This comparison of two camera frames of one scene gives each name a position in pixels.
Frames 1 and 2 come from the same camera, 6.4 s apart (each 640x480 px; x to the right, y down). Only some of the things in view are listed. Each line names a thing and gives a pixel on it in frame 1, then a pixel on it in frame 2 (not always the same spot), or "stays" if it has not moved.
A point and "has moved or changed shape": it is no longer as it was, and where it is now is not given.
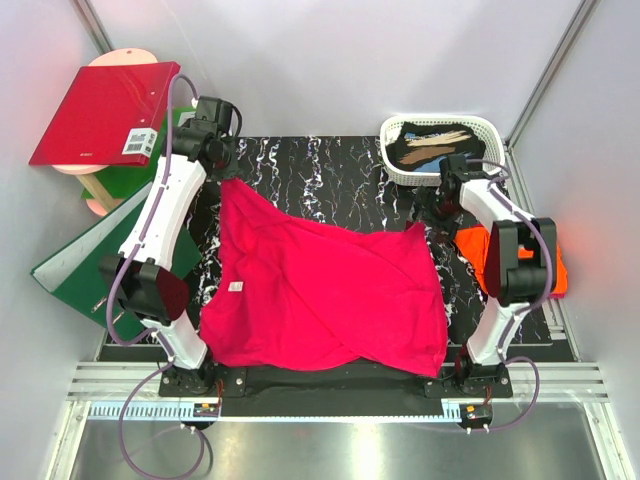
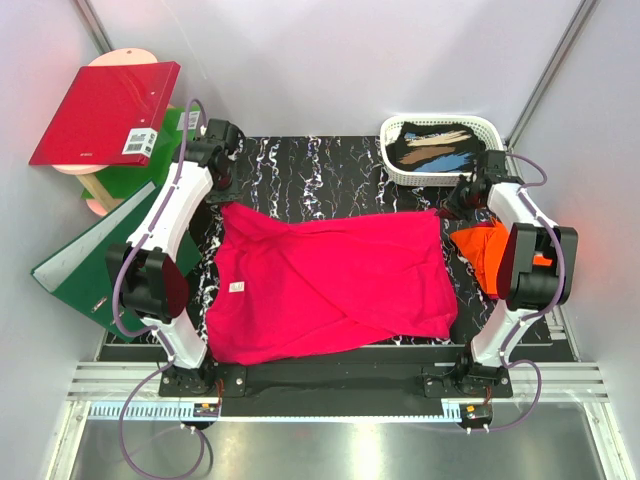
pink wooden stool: [103, 199] stays
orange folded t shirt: [476, 243] stays
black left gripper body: [228, 167] to [225, 188]
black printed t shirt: [421, 143] stays
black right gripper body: [442, 217] to [461, 203]
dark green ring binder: [74, 273] stays
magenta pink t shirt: [290, 292] has moved or changed shape
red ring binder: [110, 116] stays
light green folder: [124, 180] stays
